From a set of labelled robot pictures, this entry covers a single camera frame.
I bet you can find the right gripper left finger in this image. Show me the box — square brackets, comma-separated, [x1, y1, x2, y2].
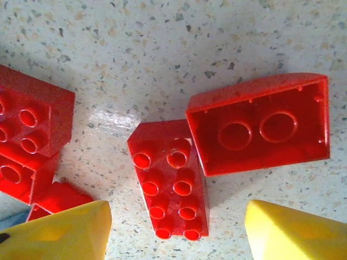
[0, 200, 112, 260]

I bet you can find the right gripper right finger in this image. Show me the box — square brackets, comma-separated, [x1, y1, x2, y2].
[245, 199, 347, 260]

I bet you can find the red lego brick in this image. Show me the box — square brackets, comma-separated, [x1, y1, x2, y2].
[185, 72, 331, 178]
[0, 64, 76, 158]
[126, 119, 210, 241]
[0, 151, 61, 206]
[26, 180, 94, 222]

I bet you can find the blue lego brick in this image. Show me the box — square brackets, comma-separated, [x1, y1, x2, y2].
[0, 204, 32, 227]

